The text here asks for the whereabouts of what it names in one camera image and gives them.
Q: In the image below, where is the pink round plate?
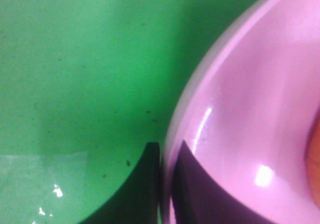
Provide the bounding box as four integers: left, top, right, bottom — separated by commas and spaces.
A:
161, 0, 320, 223

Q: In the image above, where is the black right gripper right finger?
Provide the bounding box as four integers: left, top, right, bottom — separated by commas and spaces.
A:
171, 141, 272, 223

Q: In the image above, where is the burger with cheese and lettuce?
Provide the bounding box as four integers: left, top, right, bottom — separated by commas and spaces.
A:
305, 109, 320, 209

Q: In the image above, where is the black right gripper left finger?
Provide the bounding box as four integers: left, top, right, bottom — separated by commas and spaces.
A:
76, 142, 160, 223

